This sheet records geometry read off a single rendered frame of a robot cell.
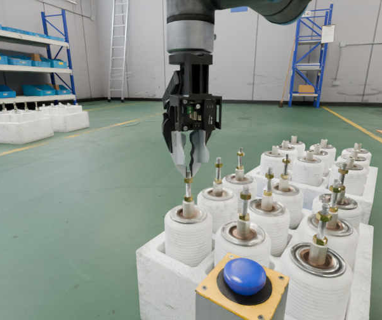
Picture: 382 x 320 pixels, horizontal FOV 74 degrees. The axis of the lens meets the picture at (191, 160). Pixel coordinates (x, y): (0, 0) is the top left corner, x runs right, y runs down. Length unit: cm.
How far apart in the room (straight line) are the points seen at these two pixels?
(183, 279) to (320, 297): 22
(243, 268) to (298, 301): 18
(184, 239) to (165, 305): 14
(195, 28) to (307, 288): 39
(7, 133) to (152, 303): 228
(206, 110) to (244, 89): 642
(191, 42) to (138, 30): 748
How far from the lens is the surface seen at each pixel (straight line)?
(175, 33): 42
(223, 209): 58
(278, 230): 55
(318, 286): 41
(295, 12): 52
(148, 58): 766
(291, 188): 68
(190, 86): 39
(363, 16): 704
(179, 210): 53
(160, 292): 56
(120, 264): 82
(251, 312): 26
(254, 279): 26
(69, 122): 305
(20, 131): 260
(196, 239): 50
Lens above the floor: 50
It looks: 17 degrees down
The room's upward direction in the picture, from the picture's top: straight up
